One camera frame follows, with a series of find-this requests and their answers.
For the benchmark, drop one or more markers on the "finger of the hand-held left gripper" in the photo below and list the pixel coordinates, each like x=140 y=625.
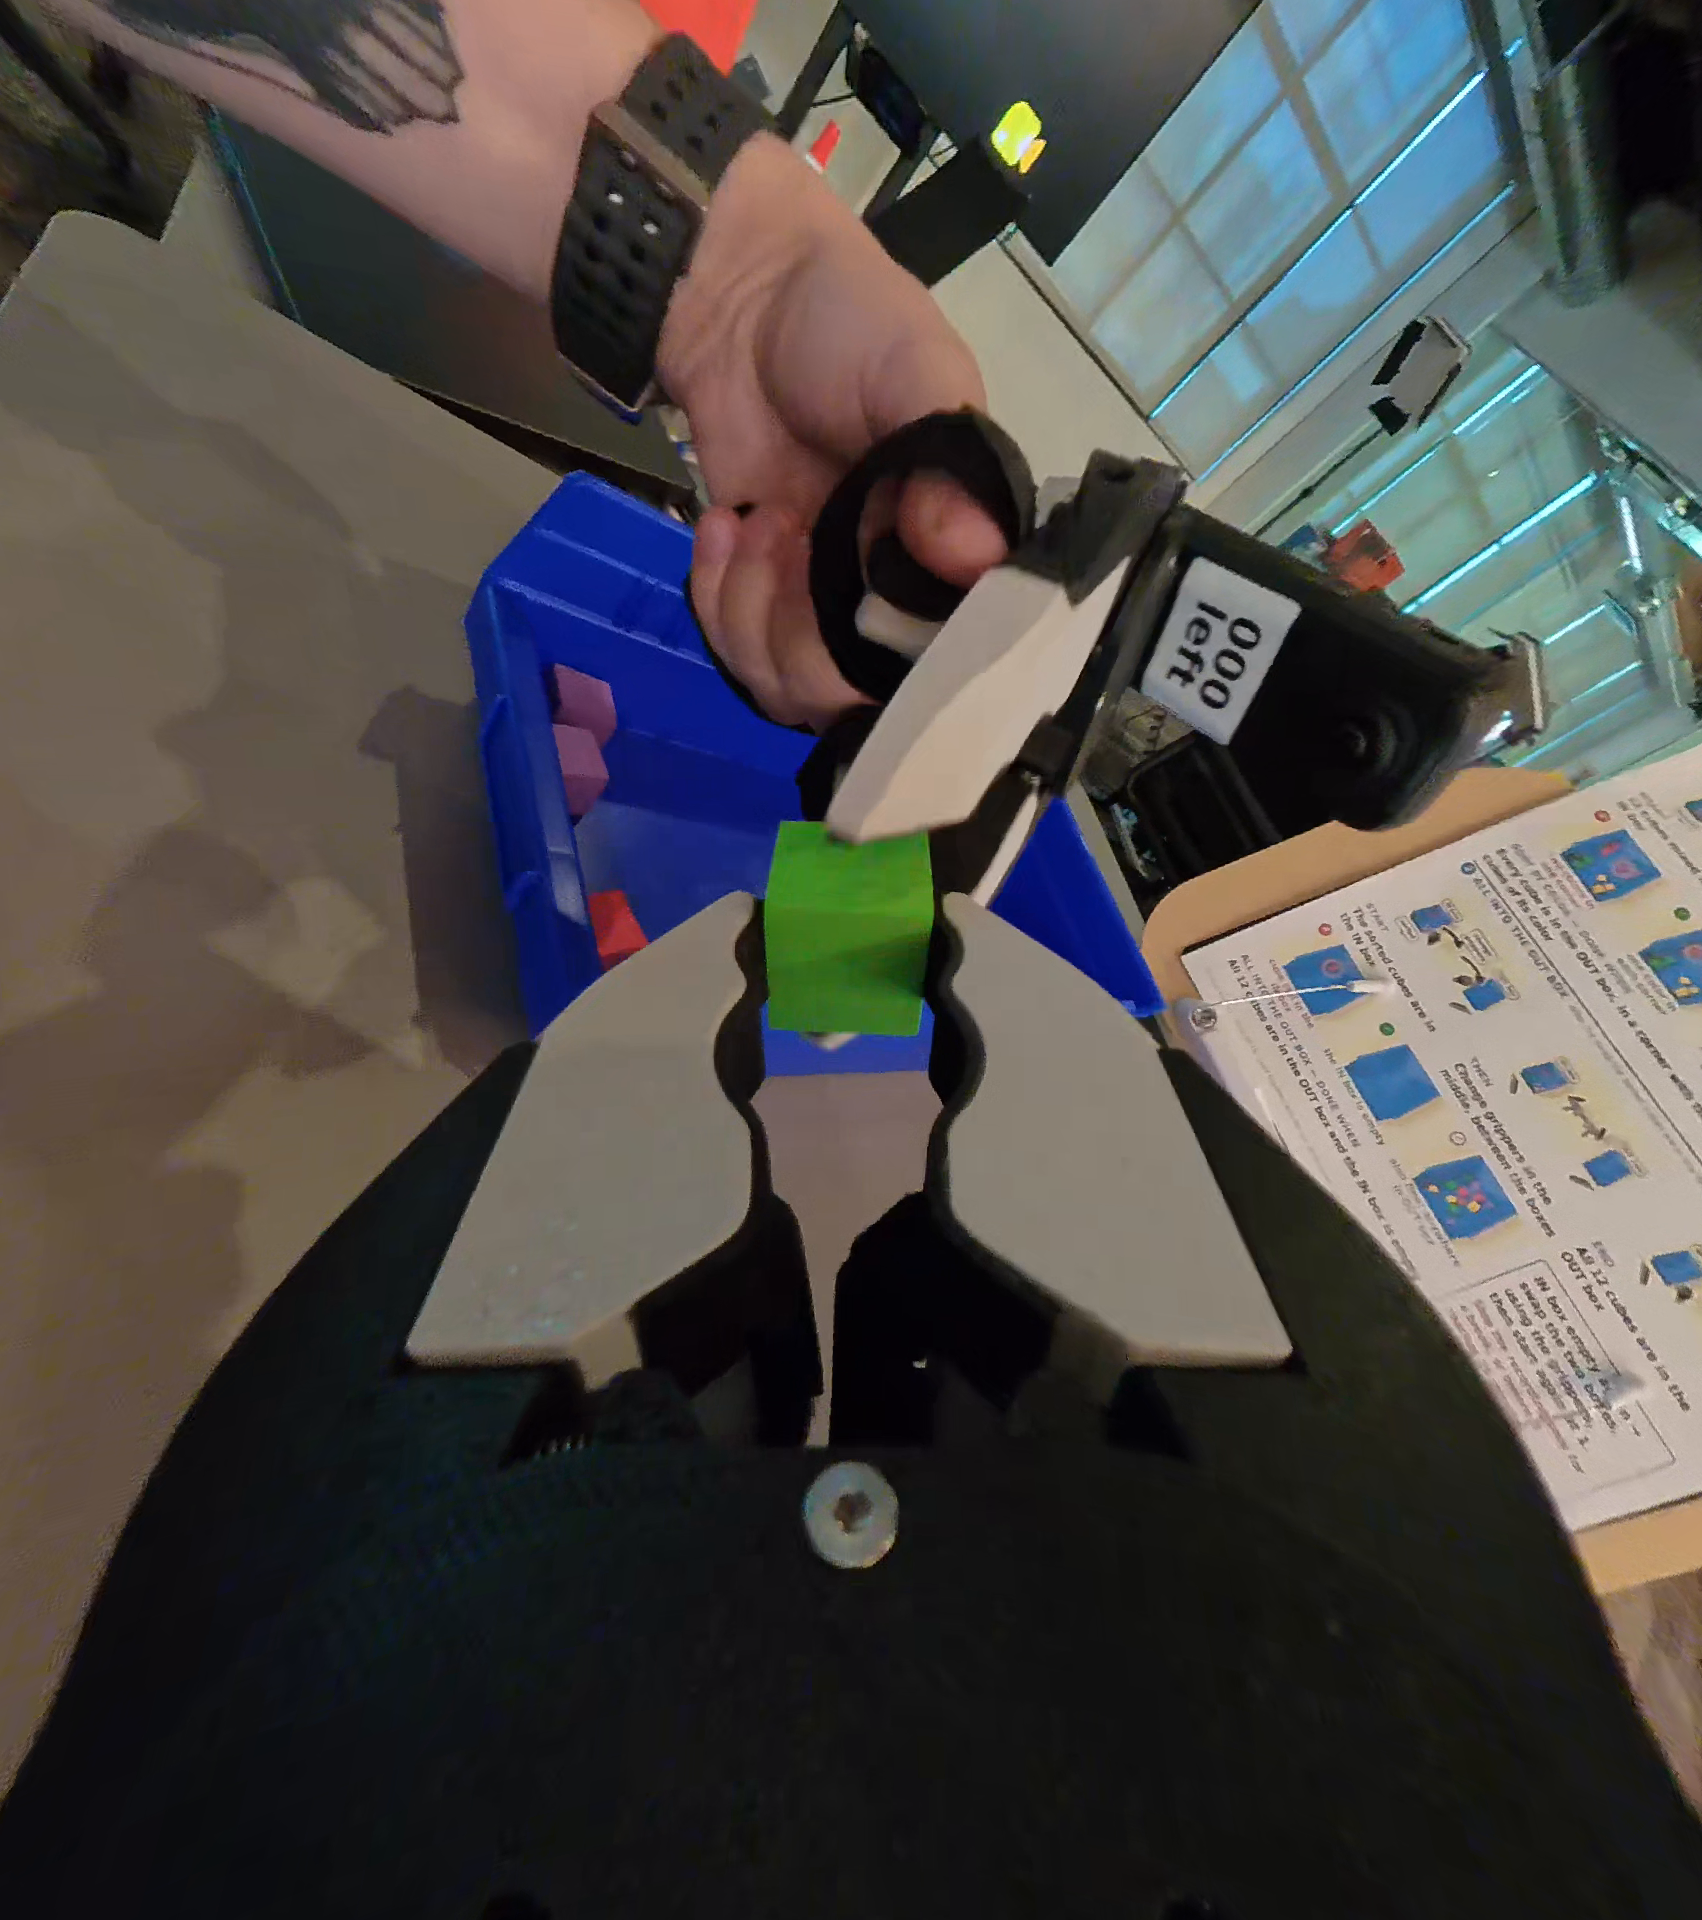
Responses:
x=957 y=705
x=1011 y=856

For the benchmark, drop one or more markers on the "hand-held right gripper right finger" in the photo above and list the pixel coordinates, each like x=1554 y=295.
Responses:
x=1107 y=1172

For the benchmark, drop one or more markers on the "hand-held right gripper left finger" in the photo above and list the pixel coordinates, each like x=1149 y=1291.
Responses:
x=595 y=1172

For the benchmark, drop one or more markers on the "green wooden cube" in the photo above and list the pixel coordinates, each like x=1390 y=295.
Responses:
x=849 y=928

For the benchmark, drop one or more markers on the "red wooden cube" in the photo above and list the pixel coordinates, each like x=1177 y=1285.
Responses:
x=621 y=928

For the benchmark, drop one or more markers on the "blue plastic bin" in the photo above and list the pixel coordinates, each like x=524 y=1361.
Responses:
x=520 y=839

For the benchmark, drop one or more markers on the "purple wooden cube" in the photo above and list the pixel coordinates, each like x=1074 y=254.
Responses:
x=576 y=767
x=583 y=697

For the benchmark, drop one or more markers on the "person's left forearm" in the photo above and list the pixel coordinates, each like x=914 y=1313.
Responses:
x=386 y=91

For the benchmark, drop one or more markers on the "grey desk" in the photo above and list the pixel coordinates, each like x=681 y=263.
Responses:
x=116 y=902

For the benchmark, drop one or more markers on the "person's left hand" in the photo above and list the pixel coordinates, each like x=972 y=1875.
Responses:
x=789 y=345

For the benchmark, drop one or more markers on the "black wristwatch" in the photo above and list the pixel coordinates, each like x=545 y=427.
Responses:
x=628 y=238

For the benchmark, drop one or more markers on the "small traffic cone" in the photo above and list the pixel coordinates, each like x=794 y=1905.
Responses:
x=827 y=146

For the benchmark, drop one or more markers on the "large dark screen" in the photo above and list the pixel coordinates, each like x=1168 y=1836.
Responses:
x=1091 y=76

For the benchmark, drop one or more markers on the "orange plastic box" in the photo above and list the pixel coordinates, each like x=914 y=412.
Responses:
x=701 y=17

